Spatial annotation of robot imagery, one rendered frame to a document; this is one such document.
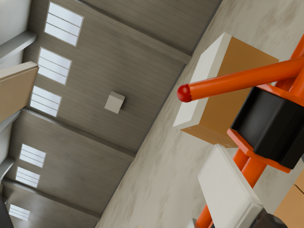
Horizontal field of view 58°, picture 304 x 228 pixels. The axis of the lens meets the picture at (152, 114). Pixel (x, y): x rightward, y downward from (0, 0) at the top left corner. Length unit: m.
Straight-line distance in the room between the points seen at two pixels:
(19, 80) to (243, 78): 0.25
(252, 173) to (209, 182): 0.18
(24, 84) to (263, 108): 0.28
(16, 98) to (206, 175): 0.13
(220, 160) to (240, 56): 1.64
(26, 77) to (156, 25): 8.76
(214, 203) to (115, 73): 9.67
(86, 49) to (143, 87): 2.34
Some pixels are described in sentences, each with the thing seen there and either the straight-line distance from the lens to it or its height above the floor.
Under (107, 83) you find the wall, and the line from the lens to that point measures 10.08.
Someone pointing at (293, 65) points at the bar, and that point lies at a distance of 0.36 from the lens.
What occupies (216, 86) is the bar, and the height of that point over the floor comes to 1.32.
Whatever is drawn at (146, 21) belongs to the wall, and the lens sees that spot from 8.92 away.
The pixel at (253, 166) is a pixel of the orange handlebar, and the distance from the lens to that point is 0.36.
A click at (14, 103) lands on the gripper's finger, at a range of 0.18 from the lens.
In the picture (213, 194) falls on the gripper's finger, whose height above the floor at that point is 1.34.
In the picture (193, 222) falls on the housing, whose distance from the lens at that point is 0.44.
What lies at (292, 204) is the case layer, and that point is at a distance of 1.43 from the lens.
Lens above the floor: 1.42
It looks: 7 degrees down
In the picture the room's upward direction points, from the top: 66 degrees counter-clockwise
